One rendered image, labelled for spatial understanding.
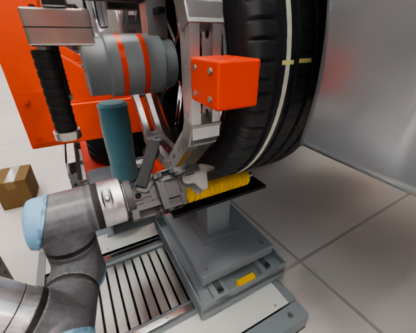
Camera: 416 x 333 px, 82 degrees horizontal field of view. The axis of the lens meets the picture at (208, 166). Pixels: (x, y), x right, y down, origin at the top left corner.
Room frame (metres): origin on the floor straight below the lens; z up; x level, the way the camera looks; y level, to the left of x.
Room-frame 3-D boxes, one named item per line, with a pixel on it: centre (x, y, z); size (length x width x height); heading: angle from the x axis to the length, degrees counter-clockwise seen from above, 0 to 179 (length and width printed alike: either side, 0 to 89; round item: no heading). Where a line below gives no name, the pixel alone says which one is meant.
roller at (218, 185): (0.62, -0.01, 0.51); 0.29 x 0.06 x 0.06; 118
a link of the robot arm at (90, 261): (0.33, 0.26, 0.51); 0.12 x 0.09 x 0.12; 17
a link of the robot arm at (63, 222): (0.35, 0.26, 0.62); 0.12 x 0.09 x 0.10; 119
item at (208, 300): (0.76, -0.02, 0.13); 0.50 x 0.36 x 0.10; 28
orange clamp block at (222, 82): (0.40, -0.02, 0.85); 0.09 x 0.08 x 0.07; 28
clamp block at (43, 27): (0.43, 0.23, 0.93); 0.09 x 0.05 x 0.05; 118
